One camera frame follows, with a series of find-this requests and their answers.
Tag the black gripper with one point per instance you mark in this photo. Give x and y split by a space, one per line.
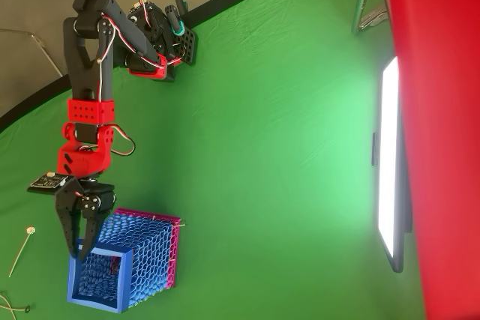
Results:
91 200

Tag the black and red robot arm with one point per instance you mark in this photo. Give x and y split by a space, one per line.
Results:
88 69

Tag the blue and magenta mesh basket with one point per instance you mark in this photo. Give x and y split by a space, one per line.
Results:
150 252

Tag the black and teal table clamp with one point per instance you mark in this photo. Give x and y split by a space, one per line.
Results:
175 20

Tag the white LED light panel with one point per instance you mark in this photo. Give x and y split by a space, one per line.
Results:
388 166

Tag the large red blurred object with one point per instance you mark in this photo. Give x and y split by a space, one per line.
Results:
442 129

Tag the small camera circuit board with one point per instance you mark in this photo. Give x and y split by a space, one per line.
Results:
47 182

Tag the thin grey metal frame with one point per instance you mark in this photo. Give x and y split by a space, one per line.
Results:
45 52

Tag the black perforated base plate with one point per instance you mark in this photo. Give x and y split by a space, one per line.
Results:
189 44

